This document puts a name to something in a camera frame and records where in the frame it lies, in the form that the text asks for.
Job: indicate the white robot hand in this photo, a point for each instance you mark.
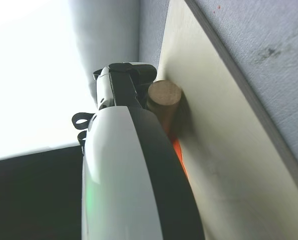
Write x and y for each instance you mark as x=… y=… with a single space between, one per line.
x=118 y=175

